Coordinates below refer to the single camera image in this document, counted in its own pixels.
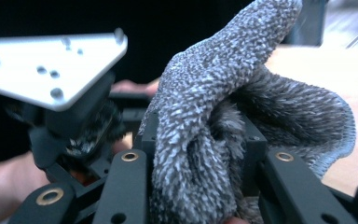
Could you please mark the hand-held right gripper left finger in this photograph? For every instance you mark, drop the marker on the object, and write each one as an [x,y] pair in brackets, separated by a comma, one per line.
[147,137]

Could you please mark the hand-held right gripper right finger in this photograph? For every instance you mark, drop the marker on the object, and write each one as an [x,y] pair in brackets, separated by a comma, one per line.
[254,146]

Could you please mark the grey fluffy cloth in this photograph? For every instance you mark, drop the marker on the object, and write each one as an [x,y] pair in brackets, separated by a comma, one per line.
[205,77]

